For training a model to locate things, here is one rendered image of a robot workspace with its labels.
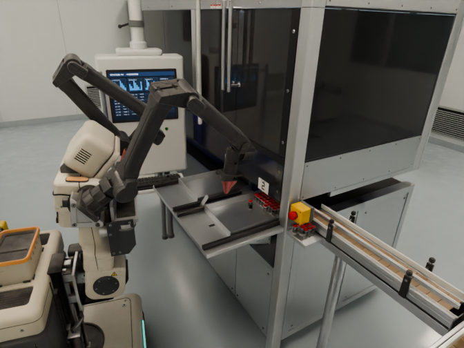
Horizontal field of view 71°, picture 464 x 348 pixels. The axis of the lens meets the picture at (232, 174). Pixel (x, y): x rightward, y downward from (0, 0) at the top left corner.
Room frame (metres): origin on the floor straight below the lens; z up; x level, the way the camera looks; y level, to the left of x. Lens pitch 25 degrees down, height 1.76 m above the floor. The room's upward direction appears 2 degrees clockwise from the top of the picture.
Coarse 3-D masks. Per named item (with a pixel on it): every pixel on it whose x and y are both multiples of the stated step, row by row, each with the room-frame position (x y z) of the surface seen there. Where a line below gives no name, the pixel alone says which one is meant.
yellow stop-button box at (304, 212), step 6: (294, 204) 1.23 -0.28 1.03; (300, 204) 1.23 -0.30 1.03; (306, 204) 1.24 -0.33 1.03; (294, 210) 1.21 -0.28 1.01; (300, 210) 1.19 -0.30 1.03; (306, 210) 1.19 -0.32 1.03; (312, 210) 1.21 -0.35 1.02; (300, 216) 1.18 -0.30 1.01; (306, 216) 1.19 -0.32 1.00; (312, 216) 1.21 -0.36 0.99; (300, 222) 1.18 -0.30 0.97; (306, 222) 1.19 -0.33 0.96
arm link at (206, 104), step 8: (192, 96) 0.95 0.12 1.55; (200, 96) 1.00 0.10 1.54; (192, 104) 0.95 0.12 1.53; (200, 104) 0.96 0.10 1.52; (208, 104) 1.03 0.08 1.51; (192, 112) 0.99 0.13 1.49; (200, 112) 0.98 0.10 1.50; (208, 112) 1.04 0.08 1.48; (216, 112) 1.06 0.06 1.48; (208, 120) 1.05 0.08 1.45; (216, 120) 1.08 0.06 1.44; (224, 120) 1.10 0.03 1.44; (216, 128) 1.09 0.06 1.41; (224, 128) 1.12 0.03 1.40; (232, 128) 1.14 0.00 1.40; (224, 136) 1.14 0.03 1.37; (232, 136) 1.16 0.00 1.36; (240, 136) 1.17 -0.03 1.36; (240, 144) 1.20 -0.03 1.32
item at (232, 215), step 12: (252, 192) 1.55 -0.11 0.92; (216, 204) 1.43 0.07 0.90; (228, 204) 1.47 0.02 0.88; (240, 204) 1.47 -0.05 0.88; (216, 216) 1.35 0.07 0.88; (228, 216) 1.35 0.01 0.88; (240, 216) 1.36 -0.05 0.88; (252, 216) 1.36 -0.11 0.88; (264, 216) 1.36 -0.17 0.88; (276, 216) 1.37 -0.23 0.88; (228, 228) 1.25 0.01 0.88; (240, 228) 1.21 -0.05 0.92; (252, 228) 1.24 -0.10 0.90
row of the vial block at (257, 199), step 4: (256, 196) 1.49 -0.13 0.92; (260, 196) 1.48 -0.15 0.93; (256, 200) 1.49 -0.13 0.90; (260, 200) 1.46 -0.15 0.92; (264, 200) 1.44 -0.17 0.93; (260, 204) 1.45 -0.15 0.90; (268, 204) 1.40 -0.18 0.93; (268, 208) 1.40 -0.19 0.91; (272, 208) 1.38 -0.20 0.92; (276, 208) 1.37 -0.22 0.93; (268, 212) 1.40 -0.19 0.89; (272, 212) 1.36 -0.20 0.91; (276, 212) 1.36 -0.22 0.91; (272, 216) 1.36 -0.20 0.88
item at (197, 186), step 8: (192, 176) 1.73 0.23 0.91; (200, 176) 1.76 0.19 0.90; (208, 176) 1.79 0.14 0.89; (216, 176) 1.80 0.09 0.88; (184, 184) 1.61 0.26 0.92; (192, 184) 1.68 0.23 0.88; (200, 184) 1.68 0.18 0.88; (208, 184) 1.69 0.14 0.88; (216, 184) 1.69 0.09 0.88; (240, 184) 1.70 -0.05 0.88; (248, 184) 1.64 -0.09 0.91; (192, 192) 1.53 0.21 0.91; (200, 192) 1.59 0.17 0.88; (208, 192) 1.59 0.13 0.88; (216, 192) 1.60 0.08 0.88
